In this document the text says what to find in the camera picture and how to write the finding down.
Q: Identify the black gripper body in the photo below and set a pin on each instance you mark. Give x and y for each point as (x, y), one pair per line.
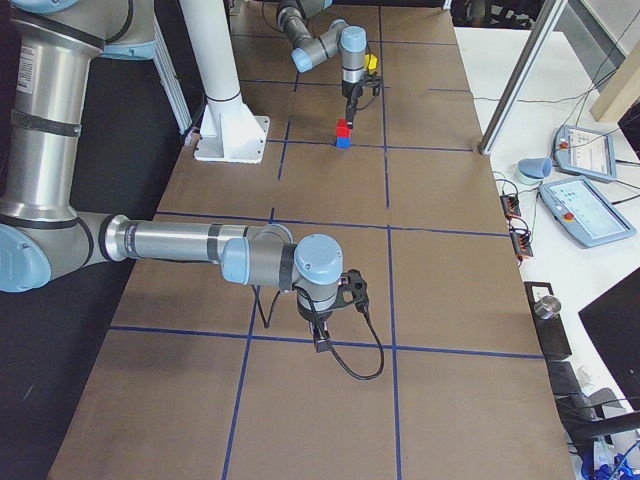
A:
(351, 93)
(317, 321)

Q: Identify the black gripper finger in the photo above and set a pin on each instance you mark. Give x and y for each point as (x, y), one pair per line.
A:
(317, 339)
(348, 113)
(326, 342)
(353, 111)

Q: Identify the red wooden block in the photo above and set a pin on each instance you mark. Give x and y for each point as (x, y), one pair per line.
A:
(342, 129)

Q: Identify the blue wooden block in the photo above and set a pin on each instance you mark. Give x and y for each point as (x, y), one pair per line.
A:
(343, 142)

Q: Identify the yellow wooden block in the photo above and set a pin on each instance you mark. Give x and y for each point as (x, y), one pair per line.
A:
(371, 62)

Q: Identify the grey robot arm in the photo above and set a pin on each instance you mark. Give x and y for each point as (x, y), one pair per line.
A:
(70, 184)
(309, 51)

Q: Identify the orange black connector box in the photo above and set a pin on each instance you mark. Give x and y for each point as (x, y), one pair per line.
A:
(521, 242)
(510, 205)

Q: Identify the silver metal cylinder weight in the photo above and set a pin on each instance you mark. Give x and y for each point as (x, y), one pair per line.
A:
(547, 307)

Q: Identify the far teach pendant tablet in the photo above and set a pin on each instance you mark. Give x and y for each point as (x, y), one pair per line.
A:
(580, 151)

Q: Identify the teach pendant tablet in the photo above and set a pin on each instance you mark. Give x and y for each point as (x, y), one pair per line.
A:
(580, 151)
(586, 215)

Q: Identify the near teach pendant tablet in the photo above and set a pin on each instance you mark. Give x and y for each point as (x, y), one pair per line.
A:
(586, 215)

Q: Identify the white camera post with base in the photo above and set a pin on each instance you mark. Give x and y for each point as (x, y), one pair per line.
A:
(229, 132)

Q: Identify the aluminium frame post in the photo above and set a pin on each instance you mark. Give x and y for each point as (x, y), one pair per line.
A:
(544, 26)

